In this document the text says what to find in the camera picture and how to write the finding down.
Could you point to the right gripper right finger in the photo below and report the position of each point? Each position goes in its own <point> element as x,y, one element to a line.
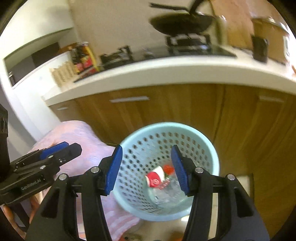
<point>238,219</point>

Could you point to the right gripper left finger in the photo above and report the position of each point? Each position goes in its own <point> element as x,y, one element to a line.
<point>56,217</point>

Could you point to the black frying pan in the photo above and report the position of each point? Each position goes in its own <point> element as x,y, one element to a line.
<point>183,21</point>

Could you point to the large sauce bottle red label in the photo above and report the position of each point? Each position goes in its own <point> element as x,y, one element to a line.
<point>86,56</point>

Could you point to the wooden cutting board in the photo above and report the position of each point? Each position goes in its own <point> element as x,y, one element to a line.
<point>239,24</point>

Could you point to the clear plastic wrapper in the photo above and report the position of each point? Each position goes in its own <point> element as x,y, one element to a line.
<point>168,192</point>

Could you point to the dark soy sauce bottle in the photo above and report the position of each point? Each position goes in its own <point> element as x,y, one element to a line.
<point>78,65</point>

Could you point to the wooden base cabinets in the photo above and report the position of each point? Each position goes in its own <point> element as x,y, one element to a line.
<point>252,129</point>

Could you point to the red paper cup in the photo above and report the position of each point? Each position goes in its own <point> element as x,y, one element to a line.
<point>155,177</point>

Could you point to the pink floral tablecloth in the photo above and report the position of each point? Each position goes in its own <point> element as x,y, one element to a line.
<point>93,151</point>

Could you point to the beige utensil basket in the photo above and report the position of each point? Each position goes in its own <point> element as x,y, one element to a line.
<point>64,74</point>

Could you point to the light blue perforated basket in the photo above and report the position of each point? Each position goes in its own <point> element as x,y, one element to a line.
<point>149,147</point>

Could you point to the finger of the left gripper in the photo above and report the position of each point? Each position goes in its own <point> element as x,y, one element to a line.
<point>45,153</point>
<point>66,154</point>

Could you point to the steel pot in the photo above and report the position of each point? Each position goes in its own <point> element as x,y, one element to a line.
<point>221,30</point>

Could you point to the black gas stove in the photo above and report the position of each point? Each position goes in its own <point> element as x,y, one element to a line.
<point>180,45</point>

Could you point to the black mug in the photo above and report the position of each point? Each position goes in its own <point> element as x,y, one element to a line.
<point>260,48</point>

